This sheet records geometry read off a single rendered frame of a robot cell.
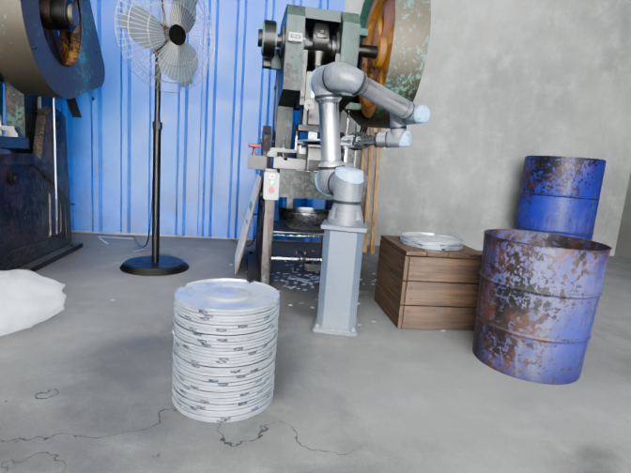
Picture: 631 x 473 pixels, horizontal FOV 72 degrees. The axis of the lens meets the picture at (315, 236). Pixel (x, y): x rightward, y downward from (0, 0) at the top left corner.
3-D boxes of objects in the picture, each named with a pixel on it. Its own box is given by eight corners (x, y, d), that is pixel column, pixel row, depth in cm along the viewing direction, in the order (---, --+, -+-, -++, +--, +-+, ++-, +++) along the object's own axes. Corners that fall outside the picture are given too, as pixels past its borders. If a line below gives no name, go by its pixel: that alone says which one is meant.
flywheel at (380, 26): (413, -31, 250) (380, 87, 299) (379, -37, 247) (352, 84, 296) (453, 9, 199) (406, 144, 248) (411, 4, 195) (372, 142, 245)
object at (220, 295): (293, 289, 133) (293, 287, 132) (253, 320, 105) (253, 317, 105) (209, 276, 140) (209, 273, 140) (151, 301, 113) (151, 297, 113)
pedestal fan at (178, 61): (202, 282, 238) (212, -33, 212) (74, 278, 227) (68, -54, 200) (215, 239, 359) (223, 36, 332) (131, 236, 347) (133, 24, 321)
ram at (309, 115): (330, 126, 236) (334, 69, 231) (302, 124, 233) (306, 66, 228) (324, 129, 253) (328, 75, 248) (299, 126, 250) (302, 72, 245)
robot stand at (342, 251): (357, 336, 178) (367, 229, 171) (312, 331, 180) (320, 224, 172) (357, 321, 196) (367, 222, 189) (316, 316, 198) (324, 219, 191)
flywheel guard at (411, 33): (421, 124, 215) (441, -57, 202) (366, 118, 210) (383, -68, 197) (364, 134, 315) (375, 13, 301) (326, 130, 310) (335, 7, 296)
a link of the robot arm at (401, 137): (412, 128, 200) (412, 146, 202) (390, 129, 206) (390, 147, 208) (407, 128, 194) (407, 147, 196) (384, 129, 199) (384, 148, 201)
